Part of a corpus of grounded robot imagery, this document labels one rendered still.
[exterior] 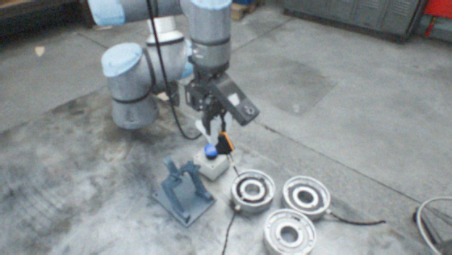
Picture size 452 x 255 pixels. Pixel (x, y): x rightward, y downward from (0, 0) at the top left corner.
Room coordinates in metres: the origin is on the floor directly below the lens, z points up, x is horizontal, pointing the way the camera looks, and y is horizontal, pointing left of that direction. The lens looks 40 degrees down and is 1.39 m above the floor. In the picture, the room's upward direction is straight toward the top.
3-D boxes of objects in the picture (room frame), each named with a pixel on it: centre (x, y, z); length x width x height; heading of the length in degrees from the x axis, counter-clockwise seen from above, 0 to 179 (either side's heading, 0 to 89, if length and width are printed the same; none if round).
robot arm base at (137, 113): (0.76, 0.30, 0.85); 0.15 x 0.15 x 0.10
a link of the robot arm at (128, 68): (0.76, 0.29, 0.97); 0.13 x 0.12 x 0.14; 116
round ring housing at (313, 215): (0.41, -0.19, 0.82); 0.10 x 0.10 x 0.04
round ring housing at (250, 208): (0.43, -0.07, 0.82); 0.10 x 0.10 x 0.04
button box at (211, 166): (0.53, 0.04, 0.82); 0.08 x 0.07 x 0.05; 50
